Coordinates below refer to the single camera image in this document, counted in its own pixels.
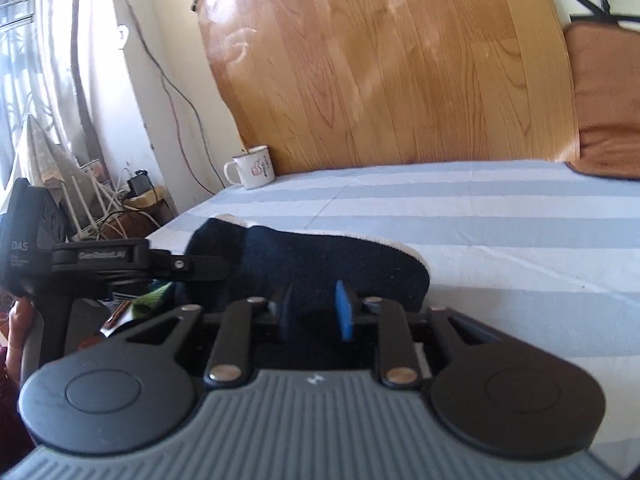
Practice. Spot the dark red cloth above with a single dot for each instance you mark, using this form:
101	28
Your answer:
10	425

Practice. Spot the white enamel mug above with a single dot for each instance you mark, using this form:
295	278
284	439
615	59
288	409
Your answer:
252	170

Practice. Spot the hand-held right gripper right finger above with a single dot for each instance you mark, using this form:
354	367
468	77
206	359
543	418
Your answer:
345	312

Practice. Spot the blue white striped bed sheet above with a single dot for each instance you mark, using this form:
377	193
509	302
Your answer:
500	240

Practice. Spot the white drying rack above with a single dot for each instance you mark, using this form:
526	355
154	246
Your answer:
95	210

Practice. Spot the person's left hand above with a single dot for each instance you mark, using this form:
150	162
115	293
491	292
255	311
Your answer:
19	325

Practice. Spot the wicker basket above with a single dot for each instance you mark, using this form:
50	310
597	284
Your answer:
145	200

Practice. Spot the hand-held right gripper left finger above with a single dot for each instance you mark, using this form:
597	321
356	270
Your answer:
286	312

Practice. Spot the sheer white curtain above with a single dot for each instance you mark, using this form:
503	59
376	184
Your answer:
45	50

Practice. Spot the orange cushion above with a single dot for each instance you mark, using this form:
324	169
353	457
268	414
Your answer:
610	100

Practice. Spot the black power adapter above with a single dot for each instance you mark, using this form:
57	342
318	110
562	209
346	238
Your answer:
140	184

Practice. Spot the green navy striped sweater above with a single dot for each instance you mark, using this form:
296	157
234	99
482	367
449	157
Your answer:
325	260

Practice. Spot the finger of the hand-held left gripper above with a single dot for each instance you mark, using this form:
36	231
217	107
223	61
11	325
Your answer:
192	262

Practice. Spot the wooden headboard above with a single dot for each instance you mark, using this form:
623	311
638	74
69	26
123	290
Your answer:
390	70

